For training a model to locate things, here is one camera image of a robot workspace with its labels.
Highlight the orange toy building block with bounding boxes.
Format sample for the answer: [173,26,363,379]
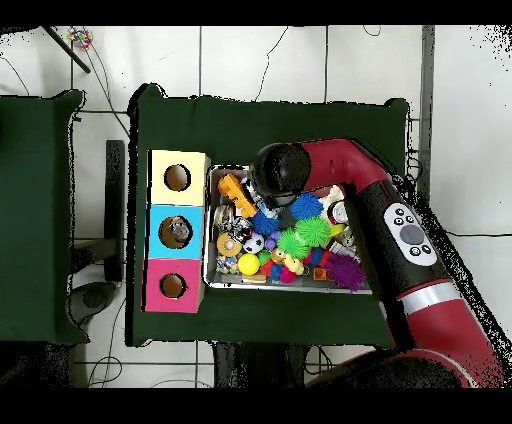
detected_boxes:
[217,173,258,220]

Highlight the silver mesh bin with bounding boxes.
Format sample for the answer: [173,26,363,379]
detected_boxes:
[202,164,375,296]

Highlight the wooden box with three holes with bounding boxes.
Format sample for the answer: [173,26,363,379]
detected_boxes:
[141,149,212,314]

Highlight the blue koosh ball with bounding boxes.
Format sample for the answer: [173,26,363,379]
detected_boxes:
[288,192,325,222]

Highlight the yellow tennis ball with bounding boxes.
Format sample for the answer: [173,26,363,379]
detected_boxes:
[237,252,261,277]

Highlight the dark green tablecloth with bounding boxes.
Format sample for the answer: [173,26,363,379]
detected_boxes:
[125,82,411,349]
[0,89,90,346]

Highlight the purple spiky ball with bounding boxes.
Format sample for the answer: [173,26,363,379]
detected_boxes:
[324,252,368,293]

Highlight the black rod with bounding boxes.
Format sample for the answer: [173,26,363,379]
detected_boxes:
[41,25,92,74]

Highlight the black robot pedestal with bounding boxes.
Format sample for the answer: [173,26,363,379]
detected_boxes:
[211,341,321,389]

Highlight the grey floor cable cover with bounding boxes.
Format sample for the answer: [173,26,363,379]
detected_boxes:
[417,25,436,193]

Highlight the black cable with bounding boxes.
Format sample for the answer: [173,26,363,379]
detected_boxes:
[445,230,512,239]

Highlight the colourful rope toy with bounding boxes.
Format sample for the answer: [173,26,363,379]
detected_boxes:
[65,27,94,51]

